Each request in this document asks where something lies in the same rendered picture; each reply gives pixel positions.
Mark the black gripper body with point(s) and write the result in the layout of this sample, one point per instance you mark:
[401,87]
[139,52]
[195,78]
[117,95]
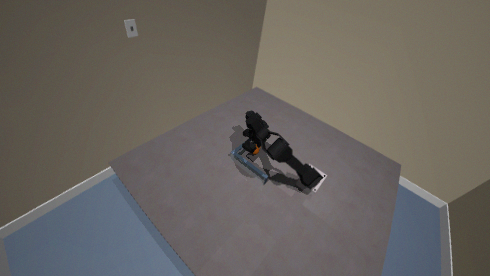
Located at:
[250,146]

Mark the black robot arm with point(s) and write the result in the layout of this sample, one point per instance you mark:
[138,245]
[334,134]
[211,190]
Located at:
[280,150]

